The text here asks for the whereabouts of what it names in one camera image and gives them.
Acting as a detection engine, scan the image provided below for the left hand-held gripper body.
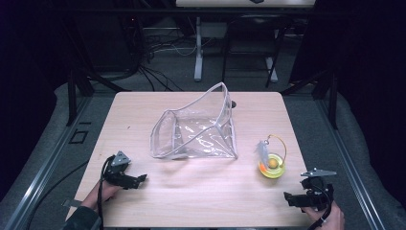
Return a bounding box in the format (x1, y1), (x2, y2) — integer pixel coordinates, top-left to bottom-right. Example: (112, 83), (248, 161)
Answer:
(102, 150), (139, 190)

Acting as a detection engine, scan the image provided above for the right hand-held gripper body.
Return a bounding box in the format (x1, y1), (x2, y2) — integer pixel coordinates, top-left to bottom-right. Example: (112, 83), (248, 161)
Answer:
(300, 168), (335, 212)

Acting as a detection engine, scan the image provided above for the yellow cat toy with feather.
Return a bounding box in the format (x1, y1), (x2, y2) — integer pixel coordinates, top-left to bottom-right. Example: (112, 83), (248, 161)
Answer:
(255, 133), (287, 179)

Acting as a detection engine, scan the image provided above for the clear plastic bag white trim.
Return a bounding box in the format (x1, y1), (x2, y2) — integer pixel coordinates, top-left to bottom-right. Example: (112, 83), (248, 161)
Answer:
(149, 81), (239, 160)

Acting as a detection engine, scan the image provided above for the person's left hand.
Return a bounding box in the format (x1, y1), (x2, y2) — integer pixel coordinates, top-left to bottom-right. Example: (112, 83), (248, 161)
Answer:
(80, 180), (124, 211)

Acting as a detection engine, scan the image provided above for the person's right hand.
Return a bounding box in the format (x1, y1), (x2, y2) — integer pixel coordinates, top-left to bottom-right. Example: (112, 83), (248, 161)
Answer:
(301, 200), (346, 230)

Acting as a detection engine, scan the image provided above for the black metal stand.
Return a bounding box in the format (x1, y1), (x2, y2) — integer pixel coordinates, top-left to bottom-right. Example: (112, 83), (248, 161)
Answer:
(280, 68), (340, 130)
(63, 28), (132, 127)

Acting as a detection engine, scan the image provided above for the white desk leg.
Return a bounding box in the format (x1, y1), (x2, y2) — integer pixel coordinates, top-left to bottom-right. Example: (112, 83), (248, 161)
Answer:
(265, 57), (279, 81)
(193, 16), (204, 82)

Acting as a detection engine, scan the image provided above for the black chair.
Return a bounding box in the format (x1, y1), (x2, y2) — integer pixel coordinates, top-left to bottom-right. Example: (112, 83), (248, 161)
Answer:
(221, 14), (290, 89)

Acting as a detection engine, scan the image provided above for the white desk top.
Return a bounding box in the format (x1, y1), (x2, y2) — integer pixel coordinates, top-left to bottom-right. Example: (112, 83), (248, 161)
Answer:
(175, 0), (317, 9)

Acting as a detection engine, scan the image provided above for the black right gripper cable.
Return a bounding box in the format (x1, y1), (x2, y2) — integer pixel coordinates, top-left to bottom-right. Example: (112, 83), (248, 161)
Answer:
(306, 188), (335, 230)

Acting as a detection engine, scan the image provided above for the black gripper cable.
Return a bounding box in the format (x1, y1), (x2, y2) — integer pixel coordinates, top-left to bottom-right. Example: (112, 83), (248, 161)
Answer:
(306, 188), (335, 230)
(97, 155), (116, 230)

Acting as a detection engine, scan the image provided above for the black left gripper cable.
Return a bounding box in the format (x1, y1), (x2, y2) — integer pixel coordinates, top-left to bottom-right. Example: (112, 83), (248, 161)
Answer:
(97, 155), (116, 230)

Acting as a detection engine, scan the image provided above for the aluminium floor rail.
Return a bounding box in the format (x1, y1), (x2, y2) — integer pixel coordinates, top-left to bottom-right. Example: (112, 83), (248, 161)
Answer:
(314, 98), (388, 230)
(2, 95), (94, 230)

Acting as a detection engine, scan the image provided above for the black floor cable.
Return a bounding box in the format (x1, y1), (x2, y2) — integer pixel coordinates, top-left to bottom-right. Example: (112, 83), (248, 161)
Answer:
(26, 159), (90, 230)

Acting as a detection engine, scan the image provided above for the bundle of floor cables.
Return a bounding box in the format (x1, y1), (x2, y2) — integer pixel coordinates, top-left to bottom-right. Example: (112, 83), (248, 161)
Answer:
(135, 30), (199, 93)

